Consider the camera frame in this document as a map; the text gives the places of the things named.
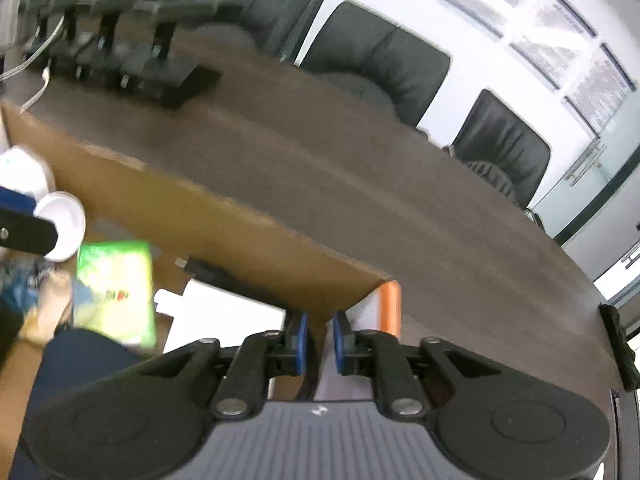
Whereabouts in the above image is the red orange cardboard box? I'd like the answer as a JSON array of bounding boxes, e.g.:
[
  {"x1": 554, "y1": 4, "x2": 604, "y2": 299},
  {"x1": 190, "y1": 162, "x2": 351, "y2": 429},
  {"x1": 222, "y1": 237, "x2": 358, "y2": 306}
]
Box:
[{"x1": 0, "y1": 100, "x2": 404, "y2": 461}]

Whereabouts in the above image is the white charging cable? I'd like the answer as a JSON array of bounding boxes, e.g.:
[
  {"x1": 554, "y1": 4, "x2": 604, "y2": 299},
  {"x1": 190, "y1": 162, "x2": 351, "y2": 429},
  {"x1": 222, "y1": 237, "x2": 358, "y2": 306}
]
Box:
[{"x1": 0, "y1": 10, "x2": 69, "y2": 112}]

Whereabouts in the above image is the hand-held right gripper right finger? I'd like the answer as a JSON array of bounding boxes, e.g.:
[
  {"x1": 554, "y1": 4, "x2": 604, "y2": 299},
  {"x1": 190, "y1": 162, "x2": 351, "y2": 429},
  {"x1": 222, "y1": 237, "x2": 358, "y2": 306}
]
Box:
[{"x1": 332, "y1": 310, "x2": 506, "y2": 419}]

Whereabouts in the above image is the large white round puck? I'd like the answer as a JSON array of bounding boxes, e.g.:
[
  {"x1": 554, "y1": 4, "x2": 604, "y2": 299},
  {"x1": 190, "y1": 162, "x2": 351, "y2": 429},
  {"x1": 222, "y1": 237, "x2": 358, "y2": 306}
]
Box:
[{"x1": 34, "y1": 192, "x2": 87, "y2": 262}]

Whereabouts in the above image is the navy blue pouch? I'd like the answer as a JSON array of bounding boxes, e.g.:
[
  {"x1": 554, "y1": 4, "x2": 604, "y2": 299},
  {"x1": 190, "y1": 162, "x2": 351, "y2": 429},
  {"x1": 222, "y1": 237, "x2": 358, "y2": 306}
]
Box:
[{"x1": 10, "y1": 326, "x2": 157, "y2": 480}]

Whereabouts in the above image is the dark wooden desk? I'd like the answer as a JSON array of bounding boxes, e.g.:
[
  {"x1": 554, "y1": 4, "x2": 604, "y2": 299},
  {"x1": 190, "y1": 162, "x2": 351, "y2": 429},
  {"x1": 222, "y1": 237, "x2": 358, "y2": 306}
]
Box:
[{"x1": 0, "y1": 25, "x2": 640, "y2": 461}]

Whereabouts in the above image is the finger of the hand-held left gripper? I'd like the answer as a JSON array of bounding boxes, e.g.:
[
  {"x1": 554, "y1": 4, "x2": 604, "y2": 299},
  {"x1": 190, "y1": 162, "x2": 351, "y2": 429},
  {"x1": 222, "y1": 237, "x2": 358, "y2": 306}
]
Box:
[{"x1": 0, "y1": 185, "x2": 59, "y2": 262}]

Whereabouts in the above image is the glass door with handle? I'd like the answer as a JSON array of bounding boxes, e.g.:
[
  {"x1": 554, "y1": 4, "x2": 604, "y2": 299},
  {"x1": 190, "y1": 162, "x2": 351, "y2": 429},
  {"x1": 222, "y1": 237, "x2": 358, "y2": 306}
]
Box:
[{"x1": 530, "y1": 135, "x2": 640, "y2": 307}]

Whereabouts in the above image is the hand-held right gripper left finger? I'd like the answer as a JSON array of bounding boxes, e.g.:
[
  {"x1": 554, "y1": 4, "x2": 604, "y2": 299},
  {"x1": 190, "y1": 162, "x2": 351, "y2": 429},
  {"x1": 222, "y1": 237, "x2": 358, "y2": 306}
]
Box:
[{"x1": 134, "y1": 311, "x2": 309, "y2": 420}]

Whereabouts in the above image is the white wet wipes pack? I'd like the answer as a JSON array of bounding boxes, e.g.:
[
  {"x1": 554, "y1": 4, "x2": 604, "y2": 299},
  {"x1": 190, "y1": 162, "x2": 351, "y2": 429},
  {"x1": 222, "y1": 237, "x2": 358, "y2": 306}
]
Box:
[{"x1": 0, "y1": 145, "x2": 52, "y2": 202}]

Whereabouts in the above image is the black leather office chair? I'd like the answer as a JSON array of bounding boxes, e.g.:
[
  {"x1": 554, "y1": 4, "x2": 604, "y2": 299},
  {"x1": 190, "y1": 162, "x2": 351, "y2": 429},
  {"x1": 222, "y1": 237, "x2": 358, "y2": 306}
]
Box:
[
  {"x1": 449, "y1": 89, "x2": 552, "y2": 212},
  {"x1": 192, "y1": 0, "x2": 327, "y2": 62},
  {"x1": 300, "y1": 1, "x2": 451, "y2": 129}
]

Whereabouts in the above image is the black rough object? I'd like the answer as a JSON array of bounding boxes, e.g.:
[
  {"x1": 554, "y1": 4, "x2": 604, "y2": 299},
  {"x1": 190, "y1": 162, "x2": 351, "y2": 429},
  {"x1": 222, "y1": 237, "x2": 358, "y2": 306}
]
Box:
[{"x1": 599, "y1": 302, "x2": 640, "y2": 392}]

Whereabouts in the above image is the white power charger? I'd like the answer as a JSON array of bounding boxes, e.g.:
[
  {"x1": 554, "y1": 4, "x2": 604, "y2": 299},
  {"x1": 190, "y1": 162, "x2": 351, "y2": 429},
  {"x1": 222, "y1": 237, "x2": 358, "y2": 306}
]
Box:
[{"x1": 153, "y1": 278, "x2": 287, "y2": 357}]

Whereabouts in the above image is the green tissue pack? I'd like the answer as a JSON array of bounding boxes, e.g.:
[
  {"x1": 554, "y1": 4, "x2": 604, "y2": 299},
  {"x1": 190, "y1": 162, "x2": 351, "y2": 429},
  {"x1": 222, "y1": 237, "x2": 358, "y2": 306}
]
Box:
[{"x1": 74, "y1": 240, "x2": 156, "y2": 349}]

